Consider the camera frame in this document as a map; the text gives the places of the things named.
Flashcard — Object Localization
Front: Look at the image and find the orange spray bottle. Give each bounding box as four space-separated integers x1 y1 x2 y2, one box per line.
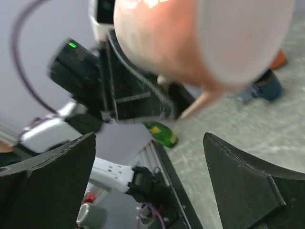
270 49 287 70

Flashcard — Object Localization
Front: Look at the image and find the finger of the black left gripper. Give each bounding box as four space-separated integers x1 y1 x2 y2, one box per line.
168 83 203 115

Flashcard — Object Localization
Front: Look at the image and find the dark blue glazed mug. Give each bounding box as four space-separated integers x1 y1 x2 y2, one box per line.
237 69 283 103

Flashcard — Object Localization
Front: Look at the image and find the green glass bottle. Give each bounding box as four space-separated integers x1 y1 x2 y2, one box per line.
143 122 179 148

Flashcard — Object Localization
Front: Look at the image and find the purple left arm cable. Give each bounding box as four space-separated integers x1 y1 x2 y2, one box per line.
9 0 59 115

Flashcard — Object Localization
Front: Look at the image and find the pink ceramic mug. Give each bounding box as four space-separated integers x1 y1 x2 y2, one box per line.
114 0 295 119

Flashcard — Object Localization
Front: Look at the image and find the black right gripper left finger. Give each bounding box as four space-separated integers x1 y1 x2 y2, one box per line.
0 134 95 229

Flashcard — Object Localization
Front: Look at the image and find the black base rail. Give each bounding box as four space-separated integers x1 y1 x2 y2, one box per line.
152 141 203 229

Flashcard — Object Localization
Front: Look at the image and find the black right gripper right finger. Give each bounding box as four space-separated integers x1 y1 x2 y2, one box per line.
203 133 305 229

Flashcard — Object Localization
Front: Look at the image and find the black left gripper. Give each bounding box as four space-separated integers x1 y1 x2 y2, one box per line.
49 30 178 123

